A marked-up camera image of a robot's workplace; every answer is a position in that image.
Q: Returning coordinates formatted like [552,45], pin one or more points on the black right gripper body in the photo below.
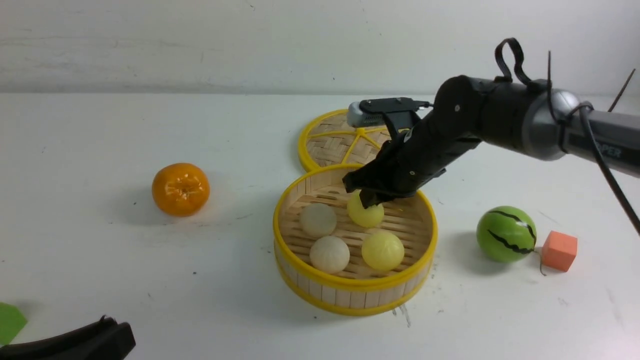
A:
[414,158]

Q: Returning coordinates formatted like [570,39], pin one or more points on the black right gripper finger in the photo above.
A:
[365,178]
[371,197]

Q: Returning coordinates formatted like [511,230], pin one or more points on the yellow bun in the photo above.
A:
[368,217]
[382,251]

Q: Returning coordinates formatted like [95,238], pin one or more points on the white bun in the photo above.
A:
[330,254]
[318,220]

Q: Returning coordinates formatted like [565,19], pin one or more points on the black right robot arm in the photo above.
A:
[537,123]

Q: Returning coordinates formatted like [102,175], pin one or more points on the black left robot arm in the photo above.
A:
[105,339]

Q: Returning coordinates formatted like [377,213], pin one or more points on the yellow woven steamer lid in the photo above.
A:
[328,140]

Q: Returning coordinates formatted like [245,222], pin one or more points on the yellow bamboo steamer tray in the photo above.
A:
[358,290]

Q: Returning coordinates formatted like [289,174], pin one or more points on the green toy watermelon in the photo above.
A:
[506,234]

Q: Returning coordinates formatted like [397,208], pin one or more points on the orange foam cube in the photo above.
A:
[559,251]

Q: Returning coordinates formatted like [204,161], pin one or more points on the orange toy tangerine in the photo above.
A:
[180,189]

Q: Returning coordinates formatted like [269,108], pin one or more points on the green foam block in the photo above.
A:
[12,322]

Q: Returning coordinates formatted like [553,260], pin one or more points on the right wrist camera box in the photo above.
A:
[396,113]

